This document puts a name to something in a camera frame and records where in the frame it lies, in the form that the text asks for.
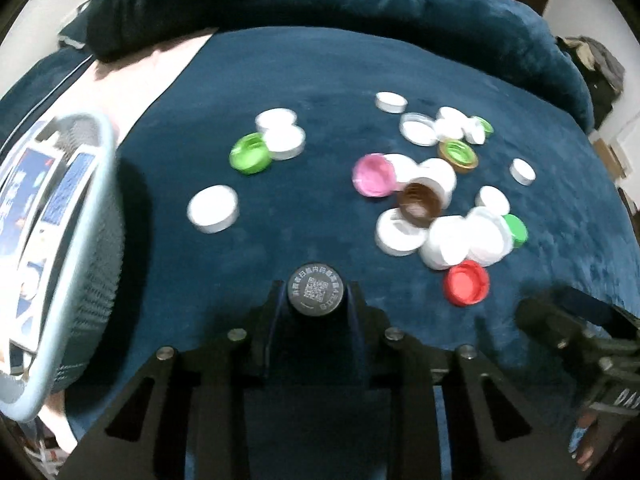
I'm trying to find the dark grey printed cap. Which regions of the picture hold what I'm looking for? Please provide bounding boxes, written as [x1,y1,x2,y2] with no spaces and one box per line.
[286,261,347,317]

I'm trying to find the light blue mesh basket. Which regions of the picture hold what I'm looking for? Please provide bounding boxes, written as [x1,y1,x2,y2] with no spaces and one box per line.
[0,111,126,421]

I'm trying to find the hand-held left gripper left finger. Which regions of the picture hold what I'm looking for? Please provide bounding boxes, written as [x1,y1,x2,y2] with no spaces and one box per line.
[57,280,291,480]

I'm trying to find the pile of clothes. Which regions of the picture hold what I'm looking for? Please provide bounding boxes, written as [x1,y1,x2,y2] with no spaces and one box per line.
[555,35,626,126]

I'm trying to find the person's right hand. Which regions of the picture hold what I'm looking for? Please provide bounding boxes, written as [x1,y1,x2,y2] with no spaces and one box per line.
[567,402,628,476]

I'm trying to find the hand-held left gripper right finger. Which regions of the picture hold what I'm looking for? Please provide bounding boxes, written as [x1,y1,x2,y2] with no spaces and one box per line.
[345,280,586,480]

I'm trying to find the pink bedsheet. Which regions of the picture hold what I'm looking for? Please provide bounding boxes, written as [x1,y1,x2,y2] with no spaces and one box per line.
[82,35,211,148]

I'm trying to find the small dark blue pillow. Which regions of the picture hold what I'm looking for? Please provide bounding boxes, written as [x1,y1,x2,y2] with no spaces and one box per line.
[57,2,101,51]

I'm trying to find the plastic bottle caps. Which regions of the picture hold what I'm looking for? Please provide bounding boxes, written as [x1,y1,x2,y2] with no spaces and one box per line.
[186,91,537,307]

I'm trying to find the flat dark blue blanket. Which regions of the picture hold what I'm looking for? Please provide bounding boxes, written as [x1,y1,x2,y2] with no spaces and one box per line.
[65,25,640,480]

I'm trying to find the pile of blue white boxes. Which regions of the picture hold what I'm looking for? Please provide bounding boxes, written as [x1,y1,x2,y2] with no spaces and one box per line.
[0,145,98,376]

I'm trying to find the cardboard box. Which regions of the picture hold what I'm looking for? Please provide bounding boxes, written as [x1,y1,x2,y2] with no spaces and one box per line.
[590,110,640,181]

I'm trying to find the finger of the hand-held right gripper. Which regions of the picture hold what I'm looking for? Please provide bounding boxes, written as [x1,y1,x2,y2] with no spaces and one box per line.
[515,296,608,361]

